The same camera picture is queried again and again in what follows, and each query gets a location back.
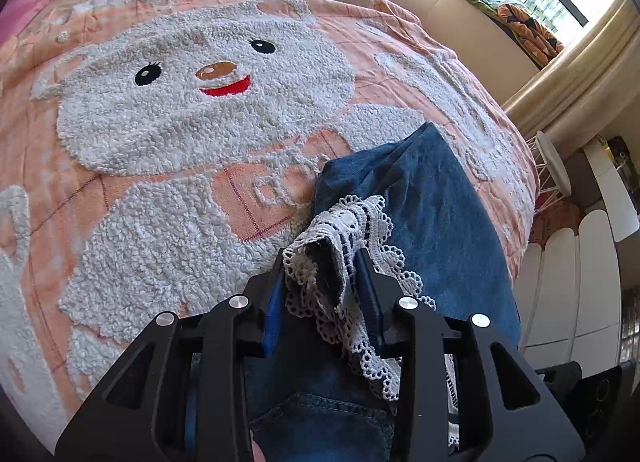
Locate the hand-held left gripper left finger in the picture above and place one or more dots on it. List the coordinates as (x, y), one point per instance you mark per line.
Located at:
(272, 309)

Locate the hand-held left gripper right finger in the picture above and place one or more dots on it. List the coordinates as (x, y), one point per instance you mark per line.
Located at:
(372, 303)

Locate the blue denim pants lace trim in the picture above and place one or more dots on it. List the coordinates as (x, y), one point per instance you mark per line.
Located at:
(440, 212)

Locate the white slatted chair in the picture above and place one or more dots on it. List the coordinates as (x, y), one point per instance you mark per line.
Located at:
(565, 282)

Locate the orange printed fleece blanket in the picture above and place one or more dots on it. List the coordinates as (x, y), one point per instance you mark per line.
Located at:
(150, 142)

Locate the white desk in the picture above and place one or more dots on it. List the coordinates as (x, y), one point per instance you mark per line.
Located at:
(617, 202)

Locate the cream curtain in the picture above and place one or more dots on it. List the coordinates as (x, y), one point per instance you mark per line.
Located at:
(575, 77)

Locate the orange floral cloth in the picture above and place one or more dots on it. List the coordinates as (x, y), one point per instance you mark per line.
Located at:
(530, 35)

